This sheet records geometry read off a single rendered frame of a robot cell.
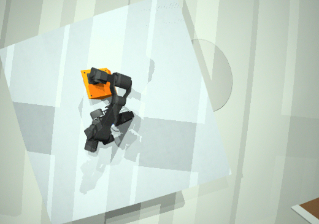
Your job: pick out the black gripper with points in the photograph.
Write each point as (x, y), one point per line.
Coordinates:
(97, 114)

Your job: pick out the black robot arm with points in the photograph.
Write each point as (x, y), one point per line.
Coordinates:
(101, 131)

